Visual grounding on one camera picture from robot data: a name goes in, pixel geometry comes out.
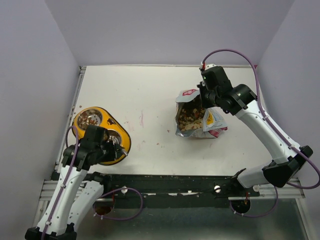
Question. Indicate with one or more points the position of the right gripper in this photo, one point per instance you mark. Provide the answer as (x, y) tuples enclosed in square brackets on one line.
[(205, 104)]

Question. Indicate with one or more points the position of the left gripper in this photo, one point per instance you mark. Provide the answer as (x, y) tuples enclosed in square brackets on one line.
[(113, 151)]

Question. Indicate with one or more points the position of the pet food bag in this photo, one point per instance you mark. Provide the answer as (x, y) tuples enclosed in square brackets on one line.
[(194, 121)]

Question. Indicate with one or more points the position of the metal food scoop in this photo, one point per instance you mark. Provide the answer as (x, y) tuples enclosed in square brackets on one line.
[(111, 136)]

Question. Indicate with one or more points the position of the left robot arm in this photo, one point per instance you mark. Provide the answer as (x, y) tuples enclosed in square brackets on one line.
[(58, 222)]

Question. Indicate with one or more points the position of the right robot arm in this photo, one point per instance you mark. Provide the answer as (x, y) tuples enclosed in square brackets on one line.
[(287, 156)]

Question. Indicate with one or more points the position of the yellow double pet bowl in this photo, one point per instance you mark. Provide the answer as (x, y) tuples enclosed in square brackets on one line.
[(98, 116)]

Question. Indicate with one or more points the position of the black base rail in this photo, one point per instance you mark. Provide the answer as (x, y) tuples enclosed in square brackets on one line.
[(169, 191)]

